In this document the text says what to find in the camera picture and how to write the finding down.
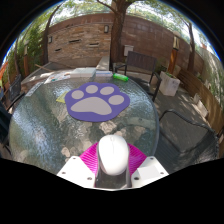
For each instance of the purple paw-print mouse pad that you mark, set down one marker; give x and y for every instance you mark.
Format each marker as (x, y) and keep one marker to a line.
(95, 105)

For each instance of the black metal patio chair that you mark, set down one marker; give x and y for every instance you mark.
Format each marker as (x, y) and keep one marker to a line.
(16, 87)

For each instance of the black wall lamp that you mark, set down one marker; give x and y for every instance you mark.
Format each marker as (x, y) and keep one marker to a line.
(50, 39)
(106, 29)

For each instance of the black mesh armchair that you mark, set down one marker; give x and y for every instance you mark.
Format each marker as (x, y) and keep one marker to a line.
(196, 126)

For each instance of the wooden lamp post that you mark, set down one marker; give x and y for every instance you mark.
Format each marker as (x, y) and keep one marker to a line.
(26, 61)
(173, 58)

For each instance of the black slatted metal chair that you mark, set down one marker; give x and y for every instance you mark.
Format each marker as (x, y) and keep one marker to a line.
(141, 61)

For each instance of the white computer mouse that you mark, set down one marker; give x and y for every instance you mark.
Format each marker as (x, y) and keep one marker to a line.
(113, 155)

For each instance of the green wrapped pack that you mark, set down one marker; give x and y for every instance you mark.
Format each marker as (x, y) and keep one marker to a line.
(120, 77)

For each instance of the grey utility box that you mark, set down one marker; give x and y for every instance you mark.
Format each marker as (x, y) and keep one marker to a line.
(128, 50)

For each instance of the small white and blue book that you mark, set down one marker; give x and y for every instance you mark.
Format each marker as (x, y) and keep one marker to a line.
(104, 73)

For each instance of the grey printed card strip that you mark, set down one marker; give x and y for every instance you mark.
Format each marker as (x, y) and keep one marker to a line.
(34, 89)

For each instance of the colourful printed magazine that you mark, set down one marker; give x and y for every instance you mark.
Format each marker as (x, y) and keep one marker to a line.
(57, 78)

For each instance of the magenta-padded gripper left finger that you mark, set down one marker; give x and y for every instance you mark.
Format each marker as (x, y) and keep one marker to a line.
(78, 170)

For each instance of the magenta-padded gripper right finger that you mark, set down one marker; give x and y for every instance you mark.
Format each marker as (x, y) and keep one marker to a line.
(146, 170)

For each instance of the thin tree trunk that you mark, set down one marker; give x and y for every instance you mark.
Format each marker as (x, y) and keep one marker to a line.
(45, 43)
(191, 50)

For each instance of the white square planter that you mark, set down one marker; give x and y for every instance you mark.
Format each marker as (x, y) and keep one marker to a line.
(169, 84)

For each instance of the large tree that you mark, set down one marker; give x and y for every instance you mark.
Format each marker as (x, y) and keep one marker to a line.
(117, 33)

